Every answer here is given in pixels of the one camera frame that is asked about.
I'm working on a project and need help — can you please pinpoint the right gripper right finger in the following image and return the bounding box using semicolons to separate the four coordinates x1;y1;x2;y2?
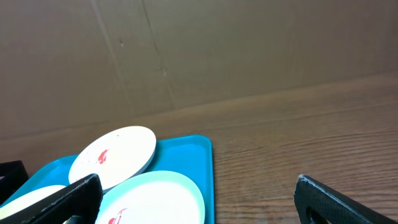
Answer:
294;174;397;224

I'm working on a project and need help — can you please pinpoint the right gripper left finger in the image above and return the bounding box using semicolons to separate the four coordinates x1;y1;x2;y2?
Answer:
1;174;103;224

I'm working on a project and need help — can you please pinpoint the white plate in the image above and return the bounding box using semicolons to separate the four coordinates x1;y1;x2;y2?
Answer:
68;126;157;192

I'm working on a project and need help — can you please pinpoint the green rimmed plate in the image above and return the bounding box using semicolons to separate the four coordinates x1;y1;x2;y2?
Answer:
1;185;65;219

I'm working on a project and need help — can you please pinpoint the light blue plate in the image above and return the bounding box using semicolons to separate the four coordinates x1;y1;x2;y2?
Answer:
95;170;205;224

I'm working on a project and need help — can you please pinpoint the dark red water tray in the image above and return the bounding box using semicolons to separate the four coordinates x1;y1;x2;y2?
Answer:
0;161;29;205

